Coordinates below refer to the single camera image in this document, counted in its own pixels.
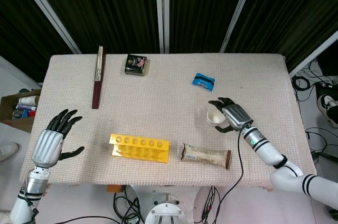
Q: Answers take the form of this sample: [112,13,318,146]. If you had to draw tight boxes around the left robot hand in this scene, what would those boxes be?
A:
[31,109,85,168]

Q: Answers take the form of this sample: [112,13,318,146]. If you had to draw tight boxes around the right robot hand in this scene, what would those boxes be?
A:
[208,97,254,133]

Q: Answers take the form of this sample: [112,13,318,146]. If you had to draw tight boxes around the white paper cup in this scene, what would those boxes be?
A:
[206,106,227,127]

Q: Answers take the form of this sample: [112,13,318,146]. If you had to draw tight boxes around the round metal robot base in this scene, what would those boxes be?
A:
[132,185,204,224]

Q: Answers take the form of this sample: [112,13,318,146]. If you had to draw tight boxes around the white shoe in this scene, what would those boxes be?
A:
[0,142,21,163]

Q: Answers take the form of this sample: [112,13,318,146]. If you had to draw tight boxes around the brown cardboard box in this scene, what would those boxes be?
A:
[0,88,42,134]

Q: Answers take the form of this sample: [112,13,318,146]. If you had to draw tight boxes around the blue snack packet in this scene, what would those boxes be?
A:
[191,72,215,93]

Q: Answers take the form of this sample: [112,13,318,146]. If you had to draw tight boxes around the white cylinder bottle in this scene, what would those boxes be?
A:
[18,95,40,106]

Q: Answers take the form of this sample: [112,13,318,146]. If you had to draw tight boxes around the brown snack bar wrapper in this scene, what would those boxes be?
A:
[181,143,232,170]

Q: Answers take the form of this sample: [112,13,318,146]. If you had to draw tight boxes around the pink woven table cloth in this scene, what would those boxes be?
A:
[20,53,317,189]

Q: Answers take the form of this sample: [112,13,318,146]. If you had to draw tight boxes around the orange small block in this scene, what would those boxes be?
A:
[106,184,123,194]

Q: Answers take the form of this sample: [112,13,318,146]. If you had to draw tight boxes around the dark red book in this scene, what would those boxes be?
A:
[91,45,107,109]

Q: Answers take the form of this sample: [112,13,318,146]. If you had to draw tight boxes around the yellow test tube rack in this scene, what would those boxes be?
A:
[109,133,170,165]

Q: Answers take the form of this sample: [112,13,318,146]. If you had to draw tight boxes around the black white sneaker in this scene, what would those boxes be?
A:
[316,94,338,129]

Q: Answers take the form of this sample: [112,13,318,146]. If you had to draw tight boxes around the black gold small box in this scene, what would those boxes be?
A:
[124,54,148,77]

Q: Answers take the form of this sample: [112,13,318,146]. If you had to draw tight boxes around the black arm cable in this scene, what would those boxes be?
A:
[193,126,251,224]

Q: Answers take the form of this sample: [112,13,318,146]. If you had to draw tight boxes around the black floor cable bundle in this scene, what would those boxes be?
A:
[290,60,338,103]

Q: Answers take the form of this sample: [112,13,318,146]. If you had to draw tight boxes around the black cables under table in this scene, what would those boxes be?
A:
[112,185,145,224]

